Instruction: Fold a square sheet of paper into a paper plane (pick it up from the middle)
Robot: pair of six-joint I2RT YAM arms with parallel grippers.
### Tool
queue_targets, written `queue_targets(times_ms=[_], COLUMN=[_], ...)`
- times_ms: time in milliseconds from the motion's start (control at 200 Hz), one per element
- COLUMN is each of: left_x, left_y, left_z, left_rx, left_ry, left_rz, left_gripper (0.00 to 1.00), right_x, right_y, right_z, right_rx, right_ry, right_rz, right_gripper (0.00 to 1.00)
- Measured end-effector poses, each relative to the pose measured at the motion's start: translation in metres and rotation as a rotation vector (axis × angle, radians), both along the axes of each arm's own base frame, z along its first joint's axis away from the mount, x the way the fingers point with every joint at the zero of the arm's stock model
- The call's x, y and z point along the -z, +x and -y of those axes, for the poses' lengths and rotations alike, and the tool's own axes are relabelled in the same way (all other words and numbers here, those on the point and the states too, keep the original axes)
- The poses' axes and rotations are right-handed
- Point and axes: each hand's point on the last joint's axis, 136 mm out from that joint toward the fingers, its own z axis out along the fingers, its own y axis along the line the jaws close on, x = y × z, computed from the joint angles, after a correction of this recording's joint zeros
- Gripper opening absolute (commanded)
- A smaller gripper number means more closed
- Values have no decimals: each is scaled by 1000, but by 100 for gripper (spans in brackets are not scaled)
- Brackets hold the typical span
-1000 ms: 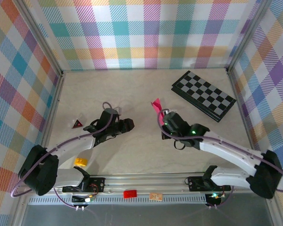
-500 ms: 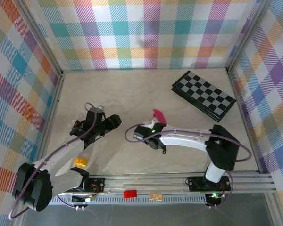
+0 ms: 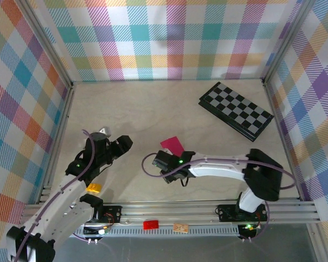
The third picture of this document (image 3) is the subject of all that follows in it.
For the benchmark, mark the pink paper sheet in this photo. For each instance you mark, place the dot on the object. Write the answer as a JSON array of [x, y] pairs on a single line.
[[175, 144]]

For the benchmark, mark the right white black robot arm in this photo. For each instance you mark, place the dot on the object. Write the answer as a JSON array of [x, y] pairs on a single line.
[[262, 174]]

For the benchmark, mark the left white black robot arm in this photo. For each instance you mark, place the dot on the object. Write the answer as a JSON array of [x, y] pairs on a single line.
[[60, 215]]

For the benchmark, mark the small yellow block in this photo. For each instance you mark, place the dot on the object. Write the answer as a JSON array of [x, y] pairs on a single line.
[[94, 187]]

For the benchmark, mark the tan printed sticker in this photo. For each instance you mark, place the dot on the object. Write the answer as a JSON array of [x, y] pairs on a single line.
[[180, 227]]

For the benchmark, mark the red label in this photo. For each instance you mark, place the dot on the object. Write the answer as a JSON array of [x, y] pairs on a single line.
[[151, 225]]

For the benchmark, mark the black controller board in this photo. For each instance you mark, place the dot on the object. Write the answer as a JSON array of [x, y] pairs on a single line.
[[247, 230], [95, 231]]

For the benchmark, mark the grey metal plate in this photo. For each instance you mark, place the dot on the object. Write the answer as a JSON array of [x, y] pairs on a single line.
[[166, 249]]

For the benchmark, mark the black grey folded chessboard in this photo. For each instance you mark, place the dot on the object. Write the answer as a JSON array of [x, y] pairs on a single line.
[[235, 103]]

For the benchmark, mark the aluminium side rail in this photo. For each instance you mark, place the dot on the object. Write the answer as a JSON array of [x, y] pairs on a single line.
[[58, 142], [283, 142]]

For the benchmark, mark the aluminium mounting rail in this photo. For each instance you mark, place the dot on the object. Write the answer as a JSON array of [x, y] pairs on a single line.
[[166, 211]]

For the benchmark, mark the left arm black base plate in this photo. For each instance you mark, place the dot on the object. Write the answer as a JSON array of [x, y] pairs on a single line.
[[113, 214]]

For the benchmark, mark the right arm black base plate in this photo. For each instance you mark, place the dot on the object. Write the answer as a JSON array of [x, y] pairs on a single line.
[[227, 213]]

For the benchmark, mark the aluminium frame post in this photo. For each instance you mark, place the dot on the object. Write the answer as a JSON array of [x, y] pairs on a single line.
[[47, 41], [286, 41]]

